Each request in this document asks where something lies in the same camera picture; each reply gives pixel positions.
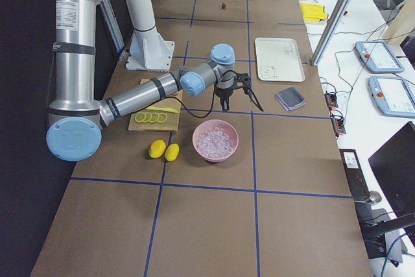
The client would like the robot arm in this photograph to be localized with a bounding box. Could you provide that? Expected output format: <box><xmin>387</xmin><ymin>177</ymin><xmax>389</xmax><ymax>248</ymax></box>
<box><xmin>46</xmin><ymin>0</ymin><xmax>235</xmax><ymax>162</ymax></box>

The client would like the lower whole lemon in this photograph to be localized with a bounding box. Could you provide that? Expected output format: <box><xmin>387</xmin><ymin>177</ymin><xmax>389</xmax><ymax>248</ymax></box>
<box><xmin>165</xmin><ymin>143</ymin><xmax>180</xmax><ymax>162</ymax></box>

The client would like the black laptop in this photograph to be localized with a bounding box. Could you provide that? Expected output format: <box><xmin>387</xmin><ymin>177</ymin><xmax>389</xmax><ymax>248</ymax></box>
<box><xmin>368</xmin><ymin>121</ymin><xmax>415</xmax><ymax>218</ymax></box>

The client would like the lower teach pendant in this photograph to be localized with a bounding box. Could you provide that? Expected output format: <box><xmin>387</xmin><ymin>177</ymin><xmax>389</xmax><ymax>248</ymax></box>
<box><xmin>368</xmin><ymin>76</ymin><xmax>414</xmax><ymax>118</ymax></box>

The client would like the upper whole lemon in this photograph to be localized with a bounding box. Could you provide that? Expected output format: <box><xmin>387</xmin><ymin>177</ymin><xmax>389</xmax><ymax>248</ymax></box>
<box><xmin>148</xmin><ymin>139</ymin><xmax>167</xmax><ymax>158</ymax></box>

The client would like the upper teach pendant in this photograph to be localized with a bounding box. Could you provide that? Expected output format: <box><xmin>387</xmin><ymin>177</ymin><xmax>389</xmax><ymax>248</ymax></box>
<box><xmin>355</xmin><ymin>40</ymin><xmax>405</xmax><ymax>73</ymax></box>

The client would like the cream bear tray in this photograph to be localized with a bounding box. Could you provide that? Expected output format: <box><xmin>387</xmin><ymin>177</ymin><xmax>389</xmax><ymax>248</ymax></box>
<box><xmin>255</xmin><ymin>38</ymin><xmax>305</xmax><ymax>82</ymax></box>

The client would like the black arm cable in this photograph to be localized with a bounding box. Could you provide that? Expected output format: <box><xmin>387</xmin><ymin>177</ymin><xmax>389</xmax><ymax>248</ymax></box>
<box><xmin>165</xmin><ymin>69</ymin><xmax>239</xmax><ymax>119</ymax></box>

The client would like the black power strip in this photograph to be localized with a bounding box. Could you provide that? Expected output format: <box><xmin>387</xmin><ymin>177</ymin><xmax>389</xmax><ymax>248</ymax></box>
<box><xmin>339</xmin><ymin>149</ymin><xmax>370</xmax><ymax>202</ymax></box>

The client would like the yellow plastic knife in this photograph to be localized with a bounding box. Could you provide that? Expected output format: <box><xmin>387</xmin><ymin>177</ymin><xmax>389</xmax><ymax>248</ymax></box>
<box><xmin>145</xmin><ymin>106</ymin><xmax>179</xmax><ymax>114</ymax></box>

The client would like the yellow cloth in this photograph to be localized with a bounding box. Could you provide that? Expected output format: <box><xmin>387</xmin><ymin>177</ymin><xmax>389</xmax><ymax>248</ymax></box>
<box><xmin>300</xmin><ymin>3</ymin><xmax>329</xmax><ymax>22</ymax></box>

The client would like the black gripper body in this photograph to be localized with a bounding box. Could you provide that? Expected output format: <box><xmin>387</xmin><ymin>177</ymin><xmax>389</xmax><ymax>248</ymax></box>
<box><xmin>215</xmin><ymin>75</ymin><xmax>235</xmax><ymax>99</ymax></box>

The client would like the grey folded cloth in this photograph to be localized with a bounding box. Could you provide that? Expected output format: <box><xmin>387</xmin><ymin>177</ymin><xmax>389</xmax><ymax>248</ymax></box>
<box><xmin>275</xmin><ymin>87</ymin><xmax>306</xmax><ymax>111</ymax></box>

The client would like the aluminium frame post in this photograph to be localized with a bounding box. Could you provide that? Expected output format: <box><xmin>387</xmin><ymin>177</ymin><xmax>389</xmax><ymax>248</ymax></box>
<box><xmin>311</xmin><ymin>0</ymin><xmax>351</xmax><ymax>66</ymax></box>

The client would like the pile of clear ice cubes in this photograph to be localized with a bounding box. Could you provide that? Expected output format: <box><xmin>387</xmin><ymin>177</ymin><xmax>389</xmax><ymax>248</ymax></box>
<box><xmin>196</xmin><ymin>127</ymin><xmax>237</xmax><ymax>159</ymax></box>

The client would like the pink bowl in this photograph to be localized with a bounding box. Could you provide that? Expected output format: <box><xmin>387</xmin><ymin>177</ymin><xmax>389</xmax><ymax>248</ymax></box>
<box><xmin>192</xmin><ymin>119</ymin><xmax>239</xmax><ymax>162</ymax></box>

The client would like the whole lemon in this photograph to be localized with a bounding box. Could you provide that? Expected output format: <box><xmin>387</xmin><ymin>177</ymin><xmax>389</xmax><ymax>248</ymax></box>
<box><xmin>148</xmin><ymin>139</ymin><xmax>167</xmax><ymax>158</ymax></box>
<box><xmin>165</xmin><ymin>143</ymin><xmax>180</xmax><ymax>162</ymax></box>

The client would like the teach pendant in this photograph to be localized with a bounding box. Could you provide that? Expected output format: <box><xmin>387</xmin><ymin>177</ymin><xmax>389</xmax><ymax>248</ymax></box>
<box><xmin>355</xmin><ymin>40</ymin><xmax>405</xmax><ymax>73</ymax></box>
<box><xmin>368</xmin><ymin>76</ymin><xmax>414</xmax><ymax>118</ymax></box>

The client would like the wooden cutting board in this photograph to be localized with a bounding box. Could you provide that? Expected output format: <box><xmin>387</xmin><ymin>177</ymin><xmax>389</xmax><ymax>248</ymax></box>
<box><xmin>128</xmin><ymin>91</ymin><xmax>182</xmax><ymax>132</ymax></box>

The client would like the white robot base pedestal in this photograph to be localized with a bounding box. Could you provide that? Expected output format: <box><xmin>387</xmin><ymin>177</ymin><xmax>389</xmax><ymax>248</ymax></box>
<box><xmin>125</xmin><ymin>0</ymin><xmax>175</xmax><ymax>71</ymax></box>

